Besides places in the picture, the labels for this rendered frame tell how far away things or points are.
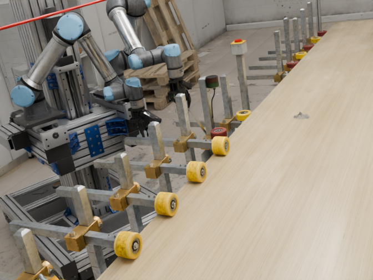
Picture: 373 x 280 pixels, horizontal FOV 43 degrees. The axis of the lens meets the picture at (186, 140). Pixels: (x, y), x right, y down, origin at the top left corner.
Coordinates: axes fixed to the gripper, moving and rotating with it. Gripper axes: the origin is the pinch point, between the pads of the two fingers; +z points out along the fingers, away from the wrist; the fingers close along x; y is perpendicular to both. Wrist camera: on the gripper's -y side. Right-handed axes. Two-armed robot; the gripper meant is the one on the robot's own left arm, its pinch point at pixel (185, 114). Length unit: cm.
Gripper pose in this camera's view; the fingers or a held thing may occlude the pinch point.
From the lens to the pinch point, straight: 239.5
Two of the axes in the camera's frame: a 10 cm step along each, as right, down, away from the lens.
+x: 8.9, 0.4, -4.6
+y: -4.4, 4.0, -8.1
